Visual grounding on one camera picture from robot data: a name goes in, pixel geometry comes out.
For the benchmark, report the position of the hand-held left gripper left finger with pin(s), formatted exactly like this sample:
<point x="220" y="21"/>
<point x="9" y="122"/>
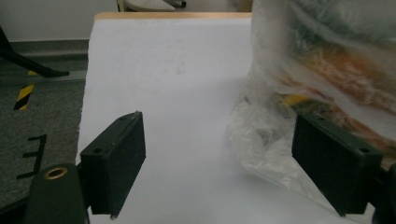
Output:
<point x="118" y="161"/>

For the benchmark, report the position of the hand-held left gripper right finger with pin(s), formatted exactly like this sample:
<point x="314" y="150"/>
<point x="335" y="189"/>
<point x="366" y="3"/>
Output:
<point x="336" y="168"/>

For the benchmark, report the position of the clear plastic bag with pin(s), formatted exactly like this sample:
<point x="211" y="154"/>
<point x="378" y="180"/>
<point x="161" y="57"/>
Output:
<point x="267" y="140"/>

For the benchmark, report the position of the yellow black chips bag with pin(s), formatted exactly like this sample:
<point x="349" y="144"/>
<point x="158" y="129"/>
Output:
<point x="342" y="68"/>

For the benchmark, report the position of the black floor tape mark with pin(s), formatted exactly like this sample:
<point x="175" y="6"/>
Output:
<point x="39" y="155"/>

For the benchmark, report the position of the yellow black floor tape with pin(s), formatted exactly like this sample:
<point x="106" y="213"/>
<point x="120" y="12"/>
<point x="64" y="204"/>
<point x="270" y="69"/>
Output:
<point x="24" y="95"/>

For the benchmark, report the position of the black metal stand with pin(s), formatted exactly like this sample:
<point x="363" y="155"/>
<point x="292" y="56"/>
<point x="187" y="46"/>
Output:
<point x="31" y="63"/>

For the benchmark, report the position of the office chair base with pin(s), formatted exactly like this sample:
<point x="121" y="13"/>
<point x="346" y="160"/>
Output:
<point x="146" y="4"/>

